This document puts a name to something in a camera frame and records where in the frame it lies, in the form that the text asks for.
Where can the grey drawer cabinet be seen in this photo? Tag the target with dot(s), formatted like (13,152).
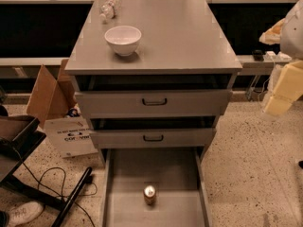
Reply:
(179,37)

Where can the grey middle drawer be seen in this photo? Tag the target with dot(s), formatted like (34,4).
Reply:
(153,132)

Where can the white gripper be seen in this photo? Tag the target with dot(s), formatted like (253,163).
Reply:
(294,35)

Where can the white ceramic bowl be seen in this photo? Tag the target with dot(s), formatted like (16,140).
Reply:
(123,40)

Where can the white power strip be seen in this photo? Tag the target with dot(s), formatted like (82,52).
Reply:
(271,55)

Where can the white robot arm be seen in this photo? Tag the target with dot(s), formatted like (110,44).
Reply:
(288,81)

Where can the white printed paper bag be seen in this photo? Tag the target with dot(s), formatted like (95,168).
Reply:
(70,136)

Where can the black power adapter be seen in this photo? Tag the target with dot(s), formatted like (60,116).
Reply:
(257,55)

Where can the black metal stand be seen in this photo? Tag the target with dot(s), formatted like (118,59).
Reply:
(18,138)

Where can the grey open bottom drawer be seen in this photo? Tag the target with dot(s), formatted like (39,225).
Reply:
(176,173)

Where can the grey top drawer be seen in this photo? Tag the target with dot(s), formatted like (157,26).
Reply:
(121,96)

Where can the brown cardboard box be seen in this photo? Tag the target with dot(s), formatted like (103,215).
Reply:
(51,98)

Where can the clear plastic bottle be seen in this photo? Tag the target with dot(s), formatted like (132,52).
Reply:
(109,10)

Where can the white sneaker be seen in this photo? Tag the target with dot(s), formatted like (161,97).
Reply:
(25,213)

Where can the orange soda can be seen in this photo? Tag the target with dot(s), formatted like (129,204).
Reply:
(149,194)

